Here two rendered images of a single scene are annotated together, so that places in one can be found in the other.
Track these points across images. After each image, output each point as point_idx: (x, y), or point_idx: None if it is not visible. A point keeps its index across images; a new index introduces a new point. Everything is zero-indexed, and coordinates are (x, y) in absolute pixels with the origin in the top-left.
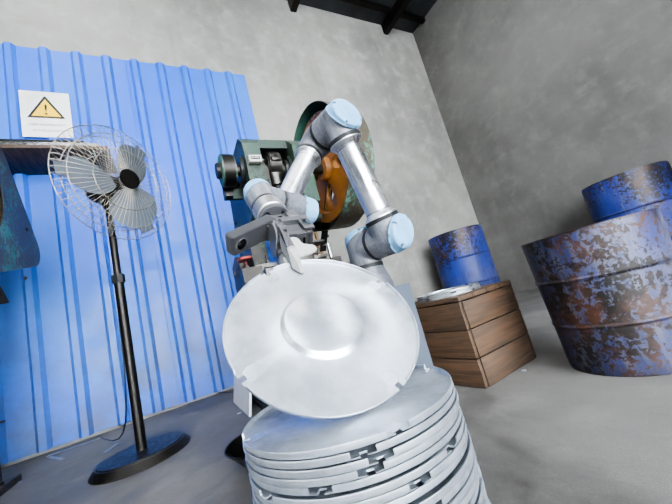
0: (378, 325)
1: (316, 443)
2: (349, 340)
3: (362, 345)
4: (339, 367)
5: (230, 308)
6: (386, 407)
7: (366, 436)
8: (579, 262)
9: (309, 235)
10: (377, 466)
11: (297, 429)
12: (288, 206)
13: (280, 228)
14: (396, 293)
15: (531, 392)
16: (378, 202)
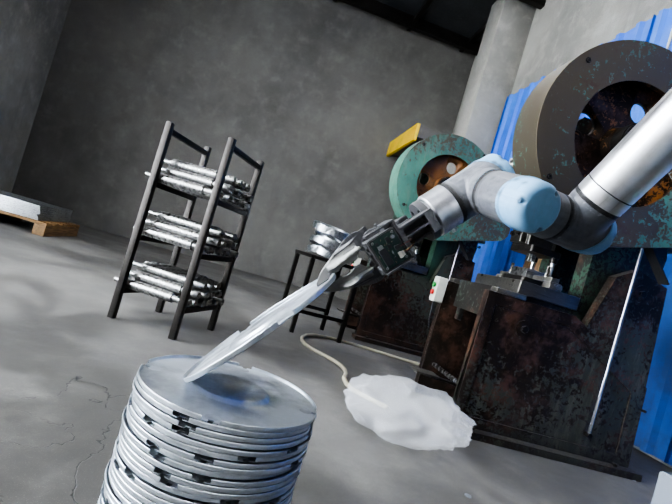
0: (237, 347)
1: (188, 363)
2: (233, 341)
3: (228, 350)
4: (222, 351)
5: (298, 293)
6: (181, 380)
7: (162, 364)
8: None
9: (369, 248)
10: None
11: (222, 371)
12: (475, 200)
13: (349, 234)
14: (260, 335)
15: None
16: None
